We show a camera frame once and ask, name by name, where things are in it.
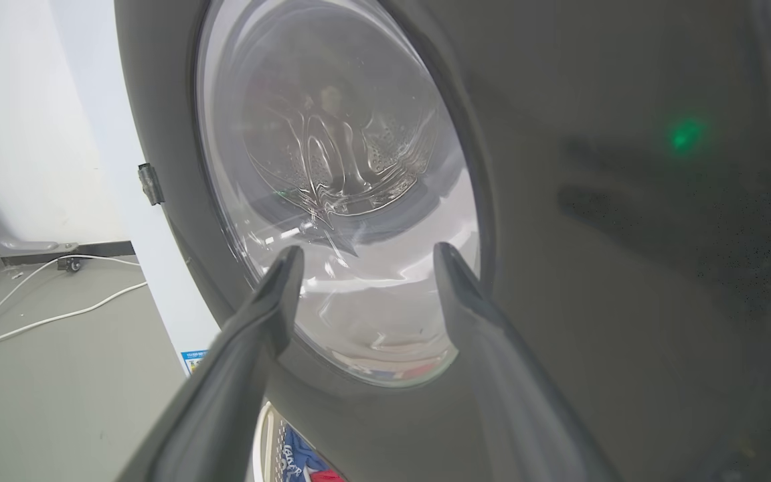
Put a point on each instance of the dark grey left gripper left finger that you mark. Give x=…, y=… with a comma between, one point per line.
x=225, y=395

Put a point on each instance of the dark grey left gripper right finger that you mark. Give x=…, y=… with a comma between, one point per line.
x=506, y=388

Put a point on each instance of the dark grey washing machine door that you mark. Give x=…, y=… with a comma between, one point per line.
x=593, y=234

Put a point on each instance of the white washing machine body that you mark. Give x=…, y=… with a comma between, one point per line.
x=124, y=201

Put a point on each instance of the blue energy label sticker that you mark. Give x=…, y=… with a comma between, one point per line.
x=193, y=360

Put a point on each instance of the white laundry basket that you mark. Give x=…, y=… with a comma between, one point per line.
x=266, y=442

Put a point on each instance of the blue printed garment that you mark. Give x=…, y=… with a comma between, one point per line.
x=300, y=456

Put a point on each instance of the red garment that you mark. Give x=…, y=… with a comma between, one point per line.
x=324, y=476

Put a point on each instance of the small black caster wheel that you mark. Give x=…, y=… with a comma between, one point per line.
x=72, y=264

